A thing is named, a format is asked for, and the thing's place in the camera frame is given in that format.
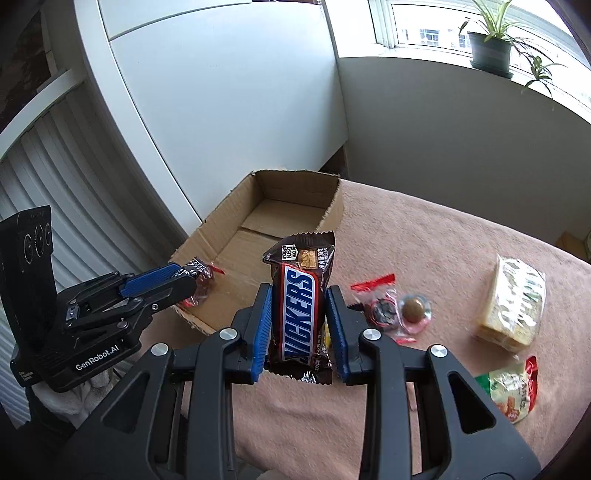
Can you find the dark candy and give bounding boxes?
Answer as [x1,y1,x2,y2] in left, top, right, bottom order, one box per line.
[182,257,225,310]
[349,274,416,345]

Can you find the cardboard box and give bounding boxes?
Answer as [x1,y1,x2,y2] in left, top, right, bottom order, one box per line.
[168,169,346,335]

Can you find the white slatted door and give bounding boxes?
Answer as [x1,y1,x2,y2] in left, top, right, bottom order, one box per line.
[0,88,186,425]

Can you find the brown chocolate bar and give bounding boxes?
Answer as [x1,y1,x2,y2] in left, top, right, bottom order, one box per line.
[262,231,337,386]

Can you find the green and red snack packet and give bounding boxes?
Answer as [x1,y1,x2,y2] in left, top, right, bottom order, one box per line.
[475,355,540,424]

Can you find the potted green plant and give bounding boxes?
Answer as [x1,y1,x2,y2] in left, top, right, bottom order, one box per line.
[458,0,570,100]

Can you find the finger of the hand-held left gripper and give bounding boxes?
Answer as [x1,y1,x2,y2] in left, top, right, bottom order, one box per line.
[65,276,198,343]
[58,262,186,306]

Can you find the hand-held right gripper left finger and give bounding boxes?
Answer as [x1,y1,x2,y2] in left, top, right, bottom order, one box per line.
[60,282,274,480]

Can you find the bread slices in clear bag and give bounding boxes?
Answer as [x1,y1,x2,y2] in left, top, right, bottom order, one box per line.
[475,253,547,354]

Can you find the brown jelly cup candy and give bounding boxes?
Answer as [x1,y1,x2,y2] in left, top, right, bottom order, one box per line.
[399,292,435,333]

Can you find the brown cardboard piece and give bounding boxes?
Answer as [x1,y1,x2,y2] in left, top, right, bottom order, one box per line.
[556,231,591,265]

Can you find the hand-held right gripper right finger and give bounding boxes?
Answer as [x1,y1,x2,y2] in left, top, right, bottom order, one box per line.
[327,285,542,480]

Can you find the white fuzzy cloth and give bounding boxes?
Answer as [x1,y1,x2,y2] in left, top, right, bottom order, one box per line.
[28,355,134,421]

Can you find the pink blanket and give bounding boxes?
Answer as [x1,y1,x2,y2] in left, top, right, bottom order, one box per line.
[217,178,591,480]

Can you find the white cabinet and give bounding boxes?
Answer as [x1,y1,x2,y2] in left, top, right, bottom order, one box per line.
[74,0,350,223]

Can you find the window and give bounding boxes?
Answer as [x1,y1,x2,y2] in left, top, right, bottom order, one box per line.
[369,0,591,121]

